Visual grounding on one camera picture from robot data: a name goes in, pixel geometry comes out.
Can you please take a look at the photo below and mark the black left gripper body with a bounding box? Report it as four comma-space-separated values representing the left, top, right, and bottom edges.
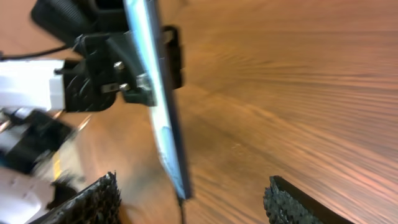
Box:
55, 32, 124, 113

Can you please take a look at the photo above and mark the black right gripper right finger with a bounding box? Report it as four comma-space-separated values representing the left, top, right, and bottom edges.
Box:
263, 175, 353, 224

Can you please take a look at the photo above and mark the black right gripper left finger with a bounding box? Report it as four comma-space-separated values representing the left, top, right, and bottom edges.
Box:
30, 172, 121, 224

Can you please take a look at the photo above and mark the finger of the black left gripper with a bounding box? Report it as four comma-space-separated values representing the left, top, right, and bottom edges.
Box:
162, 25, 183, 90
106, 33, 155, 106

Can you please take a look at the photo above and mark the Samsung Galaxy smartphone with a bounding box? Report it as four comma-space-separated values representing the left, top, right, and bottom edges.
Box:
124, 0, 192, 200

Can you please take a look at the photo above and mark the black USB charging cable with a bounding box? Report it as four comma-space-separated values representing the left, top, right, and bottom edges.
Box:
177, 195, 187, 224

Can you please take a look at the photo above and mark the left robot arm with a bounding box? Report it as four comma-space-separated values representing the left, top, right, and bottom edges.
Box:
1, 0, 192, 223

